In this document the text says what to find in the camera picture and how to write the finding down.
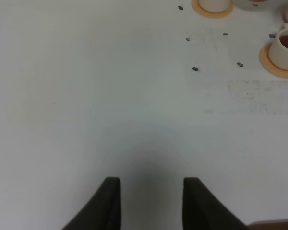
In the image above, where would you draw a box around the orange coaster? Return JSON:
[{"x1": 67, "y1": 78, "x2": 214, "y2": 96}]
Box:
[
  {"x1": 259, "y1": 43, "x2": 288, "y2": 79},
  {"x1": 192, "y1": 0, "x2": 234, "y2": 19}
]

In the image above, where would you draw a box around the white teacup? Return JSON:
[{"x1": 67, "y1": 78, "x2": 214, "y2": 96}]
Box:
[
  {"x1": 198, "y1": 0, "x2": 231, "y2": 13},
  {"x1": 268, "y1": 23, "x2": 288, "y2": 70}
]

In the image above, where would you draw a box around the near orange coaster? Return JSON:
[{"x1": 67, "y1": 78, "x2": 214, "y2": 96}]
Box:
[{"x1": 259, "y1": 43, "x2": 288, "y2": 79}]

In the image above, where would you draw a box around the far white teacup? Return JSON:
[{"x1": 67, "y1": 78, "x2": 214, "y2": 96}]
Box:
[{"x1": 198, "y1": 0, "x2": 231, "y2": 13}]

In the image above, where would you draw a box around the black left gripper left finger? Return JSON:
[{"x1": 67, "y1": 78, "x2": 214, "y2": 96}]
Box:
[{"x1": 64, "y1": 177, "x2": 121, "y2": 230}]

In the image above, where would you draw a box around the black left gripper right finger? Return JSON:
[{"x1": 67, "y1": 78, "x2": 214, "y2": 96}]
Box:
[{"x1": 182, "y1": 177, "x2": 248, "y2": 230}]

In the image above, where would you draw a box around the near white teacup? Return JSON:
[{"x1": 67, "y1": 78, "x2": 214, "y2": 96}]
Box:
[{"x1": 268, "y1": 23, "x2": 288, "y2": 70}]

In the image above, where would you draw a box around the far orange coaster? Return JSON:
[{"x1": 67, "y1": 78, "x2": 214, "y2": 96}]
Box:
[{"x1": 192, "y1": 0, "x2": 234, "y2": 19}]

